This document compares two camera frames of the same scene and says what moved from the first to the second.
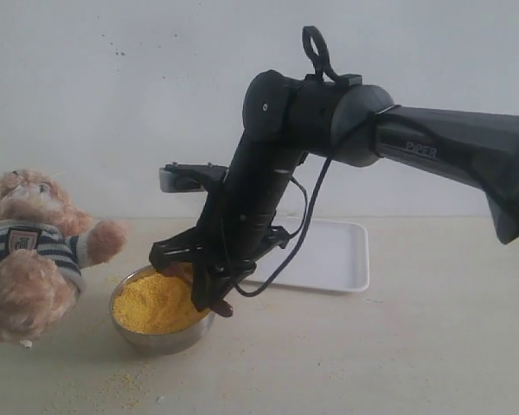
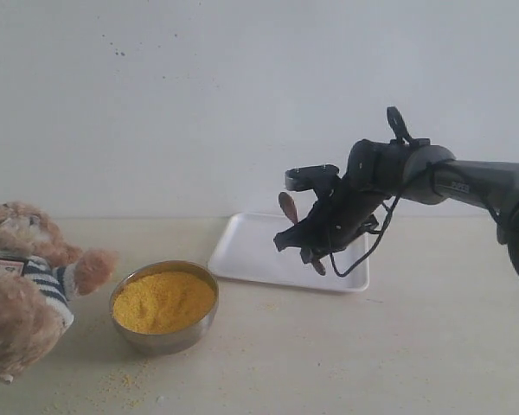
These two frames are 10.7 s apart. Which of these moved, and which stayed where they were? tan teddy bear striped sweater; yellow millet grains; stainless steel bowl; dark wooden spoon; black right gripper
Moved: tan teddy bear striped sweater; dark wooden spoon; black right gripper
Stayed: stainless steel bowl; yellow millet grains
